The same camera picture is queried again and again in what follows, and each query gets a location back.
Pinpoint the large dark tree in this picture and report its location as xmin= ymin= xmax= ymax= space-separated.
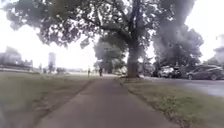
xmin=1 ymin=0 xmax=174 ymax=79

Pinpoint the dark tree beside road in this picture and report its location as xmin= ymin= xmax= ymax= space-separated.
xmin=152 ymin=0 xmax=205 ymax=72

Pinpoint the clump of distant trees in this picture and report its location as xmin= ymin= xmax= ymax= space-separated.
xmin=0 ymin=45 xmax=34 ymax=70

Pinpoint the wide grass field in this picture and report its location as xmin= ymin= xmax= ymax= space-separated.
xmin=0 ymin=71 xmax=98 ymax=128

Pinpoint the person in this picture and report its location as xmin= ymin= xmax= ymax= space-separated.
xmin=98 ymin=67 xmax=104 ymax=78

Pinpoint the grass verge strip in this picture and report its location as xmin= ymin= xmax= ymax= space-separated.
xmin=115 ymin=77 xmax=224 ymax=128

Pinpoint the grey parked car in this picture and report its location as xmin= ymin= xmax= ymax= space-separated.
xmin=157 ymin=65 xmax=183 ymax=79

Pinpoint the tall pale tower building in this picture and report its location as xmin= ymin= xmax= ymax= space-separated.
xmin=47 ymin=51 xmax=57 ymax=70

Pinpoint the dark parked car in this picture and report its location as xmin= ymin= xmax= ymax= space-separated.
xmin=186 ymin=64 xmax=224 ymax=81

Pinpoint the grey paved footpath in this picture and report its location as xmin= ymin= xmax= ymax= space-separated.
xmin=34 ymin=76 xmax=181 ymax=128

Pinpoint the grey asphalt road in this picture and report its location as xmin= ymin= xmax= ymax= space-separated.
xmin=139 ymin=75 xmax=224 ymax=98

